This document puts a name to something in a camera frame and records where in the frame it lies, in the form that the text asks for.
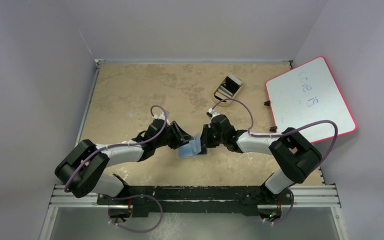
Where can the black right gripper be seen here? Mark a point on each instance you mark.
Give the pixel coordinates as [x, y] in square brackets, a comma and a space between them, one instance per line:
[207, 135]

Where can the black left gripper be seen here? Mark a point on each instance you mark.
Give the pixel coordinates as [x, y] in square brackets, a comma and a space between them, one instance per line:
[182, 137]

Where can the stack of credit cards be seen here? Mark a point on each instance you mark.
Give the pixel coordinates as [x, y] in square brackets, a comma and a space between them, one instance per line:
[228, 88]

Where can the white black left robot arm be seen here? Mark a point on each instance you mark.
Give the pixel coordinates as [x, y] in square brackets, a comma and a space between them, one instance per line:
[82, 170]

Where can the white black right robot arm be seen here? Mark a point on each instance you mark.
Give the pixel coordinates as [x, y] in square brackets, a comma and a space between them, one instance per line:
[294, 154]

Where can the beige oval card tray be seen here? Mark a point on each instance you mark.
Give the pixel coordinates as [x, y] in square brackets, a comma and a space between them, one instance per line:
[224, 102]

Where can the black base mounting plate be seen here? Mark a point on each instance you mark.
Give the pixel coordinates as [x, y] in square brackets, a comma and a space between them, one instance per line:
[248, 200]

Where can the pink framed whiteboard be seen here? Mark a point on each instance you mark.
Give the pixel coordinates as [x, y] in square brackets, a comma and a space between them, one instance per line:
[306, 94]

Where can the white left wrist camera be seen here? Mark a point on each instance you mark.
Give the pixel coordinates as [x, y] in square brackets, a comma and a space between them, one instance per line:
[163, 116]

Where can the aluminium frame rail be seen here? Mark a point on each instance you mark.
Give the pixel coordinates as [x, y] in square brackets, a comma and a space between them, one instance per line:
[305, 196]

